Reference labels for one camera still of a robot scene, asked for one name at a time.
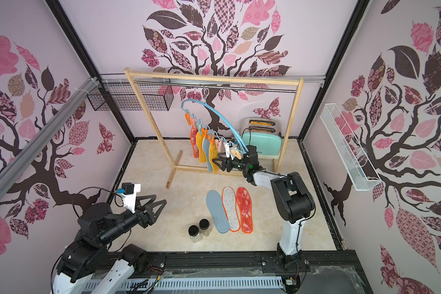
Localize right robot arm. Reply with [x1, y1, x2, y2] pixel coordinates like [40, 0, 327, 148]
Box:
[213, 145, 316, 256]

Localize blue clip hanger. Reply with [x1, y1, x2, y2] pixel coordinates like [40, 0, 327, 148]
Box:
[181, 99, 249, 158]

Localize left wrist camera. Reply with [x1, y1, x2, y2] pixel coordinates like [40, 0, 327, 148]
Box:
[116, 183, 142, 213]

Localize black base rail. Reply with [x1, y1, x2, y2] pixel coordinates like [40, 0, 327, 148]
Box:
[54, 251, 376, 294]

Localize white wire basket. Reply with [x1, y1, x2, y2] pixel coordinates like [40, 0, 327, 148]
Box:
[320, 104, 382, 191]

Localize yellow insole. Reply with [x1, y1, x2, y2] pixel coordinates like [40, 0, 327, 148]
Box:
[196, 132, 207, 163]
[209, 143, 219, 173]

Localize wooden clothes rack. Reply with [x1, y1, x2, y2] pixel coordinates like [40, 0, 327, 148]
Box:
[123, 67, 305, 190]

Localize mint green toaster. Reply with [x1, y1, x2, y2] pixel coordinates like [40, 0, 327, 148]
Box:
[240, 117, 283, 159]

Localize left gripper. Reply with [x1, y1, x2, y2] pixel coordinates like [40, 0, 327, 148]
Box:
[99, 194, 167, 245]

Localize right black lid jar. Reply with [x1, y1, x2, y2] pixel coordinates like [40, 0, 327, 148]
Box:
[199, 219, 212, 237]

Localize white slotted cable duct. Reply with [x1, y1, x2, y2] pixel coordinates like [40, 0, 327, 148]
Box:
[84, 277, 284, 294]

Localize black wire basket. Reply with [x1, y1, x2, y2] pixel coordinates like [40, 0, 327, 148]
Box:
[86, 78, 175, 111]

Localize orange rimmed grey insole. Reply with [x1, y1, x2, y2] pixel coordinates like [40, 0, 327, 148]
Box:
[222, 186, 240, 232]

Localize aluminium frame bar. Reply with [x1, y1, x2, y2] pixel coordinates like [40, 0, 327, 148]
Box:
[0, 77, 97, 200]

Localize red orange insole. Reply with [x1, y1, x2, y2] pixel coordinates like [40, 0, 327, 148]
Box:
[236, 187, 254, 234]
[190, 126, 199, 159]

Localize black lid jar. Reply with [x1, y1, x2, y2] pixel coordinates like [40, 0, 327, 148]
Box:
[199, 219, 212, 237]
[188, 225, 202, 243]

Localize grey blue insole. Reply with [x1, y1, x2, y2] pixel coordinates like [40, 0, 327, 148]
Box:
[206, 190, 230, 234]

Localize left black lid jar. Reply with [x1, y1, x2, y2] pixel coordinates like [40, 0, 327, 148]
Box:
[188, 225, 202, 243]

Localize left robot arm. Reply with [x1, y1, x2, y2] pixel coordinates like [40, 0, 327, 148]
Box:
[50, 195, 167, 294]

